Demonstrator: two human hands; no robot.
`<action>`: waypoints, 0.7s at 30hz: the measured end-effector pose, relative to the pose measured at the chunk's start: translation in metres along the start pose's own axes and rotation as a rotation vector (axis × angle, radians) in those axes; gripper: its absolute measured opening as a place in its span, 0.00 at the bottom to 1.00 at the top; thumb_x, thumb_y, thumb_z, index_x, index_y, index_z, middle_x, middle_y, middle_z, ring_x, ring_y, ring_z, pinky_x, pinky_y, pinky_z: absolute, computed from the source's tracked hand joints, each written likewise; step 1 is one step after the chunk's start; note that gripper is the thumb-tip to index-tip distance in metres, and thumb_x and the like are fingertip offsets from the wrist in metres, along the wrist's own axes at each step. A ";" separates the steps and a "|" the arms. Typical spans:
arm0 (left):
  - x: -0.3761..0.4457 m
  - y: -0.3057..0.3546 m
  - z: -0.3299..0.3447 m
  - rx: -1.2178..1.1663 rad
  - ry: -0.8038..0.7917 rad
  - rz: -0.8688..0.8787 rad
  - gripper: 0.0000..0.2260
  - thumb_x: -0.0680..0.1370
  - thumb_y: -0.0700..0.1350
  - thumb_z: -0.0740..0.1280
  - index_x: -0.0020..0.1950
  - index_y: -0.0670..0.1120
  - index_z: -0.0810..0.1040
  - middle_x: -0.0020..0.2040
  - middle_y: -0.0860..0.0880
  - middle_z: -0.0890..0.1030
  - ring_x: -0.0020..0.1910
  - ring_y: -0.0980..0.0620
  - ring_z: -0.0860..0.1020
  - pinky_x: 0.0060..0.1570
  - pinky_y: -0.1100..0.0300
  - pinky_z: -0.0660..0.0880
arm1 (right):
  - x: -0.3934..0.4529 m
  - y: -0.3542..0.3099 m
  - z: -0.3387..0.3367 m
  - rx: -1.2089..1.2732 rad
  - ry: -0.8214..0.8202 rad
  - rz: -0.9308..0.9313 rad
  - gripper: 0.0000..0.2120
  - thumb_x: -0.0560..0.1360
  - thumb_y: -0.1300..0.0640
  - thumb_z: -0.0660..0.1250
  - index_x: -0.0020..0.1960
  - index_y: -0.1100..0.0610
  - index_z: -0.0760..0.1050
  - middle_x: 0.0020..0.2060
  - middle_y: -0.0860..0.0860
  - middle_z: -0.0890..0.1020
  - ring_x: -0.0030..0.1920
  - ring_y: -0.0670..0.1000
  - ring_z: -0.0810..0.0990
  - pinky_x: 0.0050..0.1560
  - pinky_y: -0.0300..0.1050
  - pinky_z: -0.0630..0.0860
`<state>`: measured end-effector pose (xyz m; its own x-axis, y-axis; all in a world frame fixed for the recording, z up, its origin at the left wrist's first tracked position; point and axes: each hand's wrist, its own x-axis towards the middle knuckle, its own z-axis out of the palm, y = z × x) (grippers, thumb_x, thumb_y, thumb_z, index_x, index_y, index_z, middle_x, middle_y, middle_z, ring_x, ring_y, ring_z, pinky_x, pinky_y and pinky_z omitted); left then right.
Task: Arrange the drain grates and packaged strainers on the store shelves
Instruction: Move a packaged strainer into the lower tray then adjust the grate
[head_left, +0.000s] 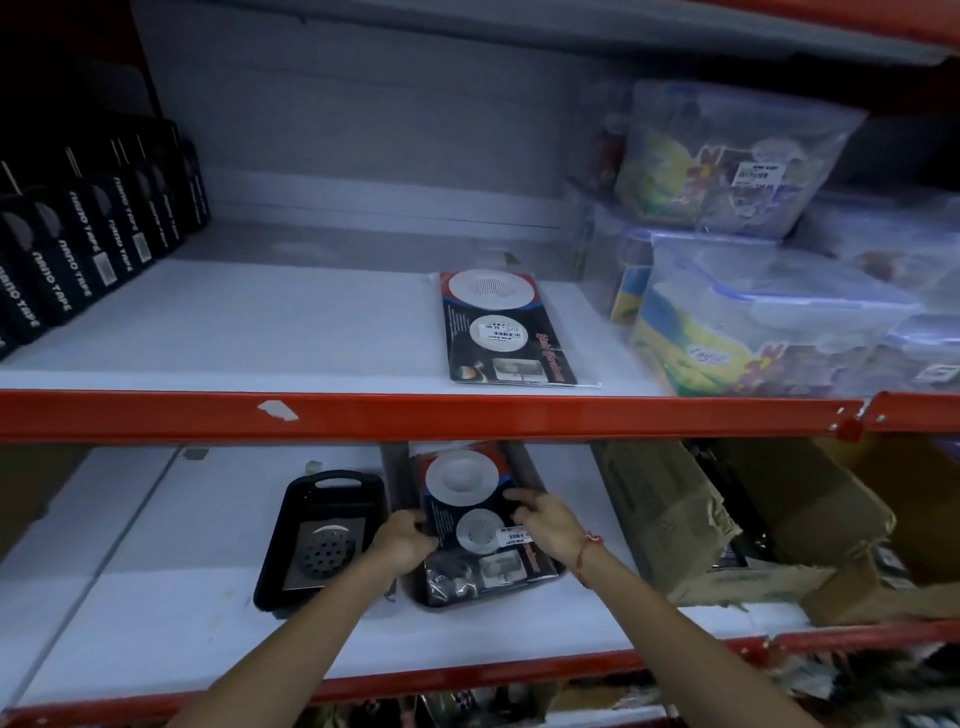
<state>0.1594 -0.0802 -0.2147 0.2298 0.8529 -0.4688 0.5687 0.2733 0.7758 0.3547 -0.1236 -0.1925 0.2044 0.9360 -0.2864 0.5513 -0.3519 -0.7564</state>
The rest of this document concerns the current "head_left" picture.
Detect person's right hand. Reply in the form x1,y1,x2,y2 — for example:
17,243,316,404
503,488,594,579

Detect person's left hand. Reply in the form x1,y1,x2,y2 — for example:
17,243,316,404
367,509,440,579

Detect steel square drain cover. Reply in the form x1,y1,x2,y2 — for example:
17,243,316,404
287,517,374,594

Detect packaged white sink strainers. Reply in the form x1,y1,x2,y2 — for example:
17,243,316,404
414,448,569,605
438,269,603,390

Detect small black tray with handle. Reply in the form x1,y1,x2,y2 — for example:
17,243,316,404
253,470,390,618

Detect person's right forearm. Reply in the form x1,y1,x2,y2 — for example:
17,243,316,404
581,536,823,728

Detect person's left forearm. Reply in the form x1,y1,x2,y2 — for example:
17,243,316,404
168,551,410,728

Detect red metal shelf rack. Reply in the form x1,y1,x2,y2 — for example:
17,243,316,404
0,0,960,728

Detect torn brown cardboard box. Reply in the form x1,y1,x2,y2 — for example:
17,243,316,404
590,434,960,630

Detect clear storage box yellow print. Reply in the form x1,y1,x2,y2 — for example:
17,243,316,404
569,179,781,324

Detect stack of clear storage boxes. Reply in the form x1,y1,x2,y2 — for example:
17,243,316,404
794,187,960,395

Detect row of black tape boxes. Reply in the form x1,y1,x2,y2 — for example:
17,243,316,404
0,116,213,361

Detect red thread bracelet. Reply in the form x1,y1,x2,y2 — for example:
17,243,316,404
573,530,605,590

